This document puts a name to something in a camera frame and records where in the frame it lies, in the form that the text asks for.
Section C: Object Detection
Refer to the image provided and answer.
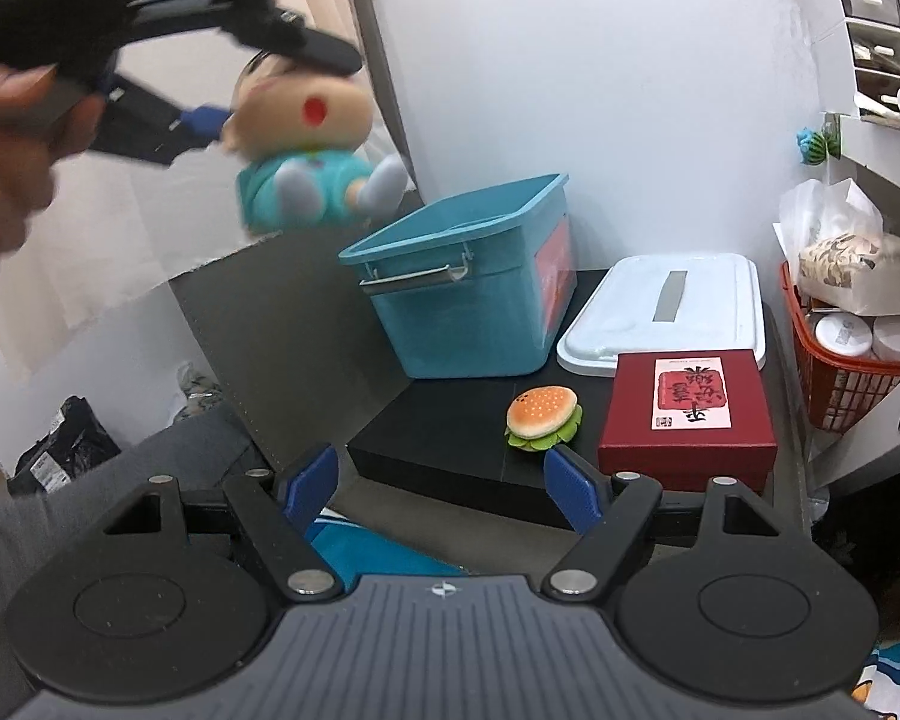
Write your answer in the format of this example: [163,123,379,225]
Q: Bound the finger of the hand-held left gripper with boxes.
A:
[90,73,233,168]
[229,9,365,80]

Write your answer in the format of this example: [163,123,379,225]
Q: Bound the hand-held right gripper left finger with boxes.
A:
[103,444,344,601]

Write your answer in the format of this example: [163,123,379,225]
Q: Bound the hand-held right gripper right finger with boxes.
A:
[541,444,785,601]

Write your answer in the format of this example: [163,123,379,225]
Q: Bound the toy hamburger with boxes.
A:
[504,385,584,453]

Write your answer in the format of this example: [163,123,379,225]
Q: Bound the plush doll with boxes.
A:
[229,52,410,235]

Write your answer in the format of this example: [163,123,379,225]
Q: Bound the red gift box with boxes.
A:
[596,349,779,494]

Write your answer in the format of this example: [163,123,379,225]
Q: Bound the blue plastic storage bin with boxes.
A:
[337,172,580,380]

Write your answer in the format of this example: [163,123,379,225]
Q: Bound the person's left hand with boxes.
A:
[0,61,107,295]

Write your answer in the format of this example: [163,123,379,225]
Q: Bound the teal printed cloth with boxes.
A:
[304,506,462,590]

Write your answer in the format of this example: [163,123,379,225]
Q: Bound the grey sneakers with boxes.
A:
[171,361,226,425]

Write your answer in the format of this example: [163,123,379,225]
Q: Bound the dark grey board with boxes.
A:
[171,229,421,470]

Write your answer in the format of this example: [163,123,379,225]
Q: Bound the white plastic bin lid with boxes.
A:
[555,253,767,377]

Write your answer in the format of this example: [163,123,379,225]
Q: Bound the black plastic bag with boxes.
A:
[7,394,122,497]

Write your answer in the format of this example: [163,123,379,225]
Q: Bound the red plastic basket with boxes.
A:
[778,261,900,434]

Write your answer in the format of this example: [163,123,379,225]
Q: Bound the white round jar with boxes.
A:
[814,313,875,361]
[871,313,900,362]

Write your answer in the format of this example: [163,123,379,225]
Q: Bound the colourful cartoon printed cloth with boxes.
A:
[851,641,900,720]

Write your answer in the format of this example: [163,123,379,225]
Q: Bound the white floral paper bag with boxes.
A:
[772,176,890,293]

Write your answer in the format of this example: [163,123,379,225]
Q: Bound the white shelf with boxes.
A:
[832,109,900,192]

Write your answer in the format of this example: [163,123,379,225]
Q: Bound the dark grey vertical post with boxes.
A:
[343,0,430,212]

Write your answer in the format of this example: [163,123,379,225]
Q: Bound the blue green wall toy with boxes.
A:
[796,111,842,164]

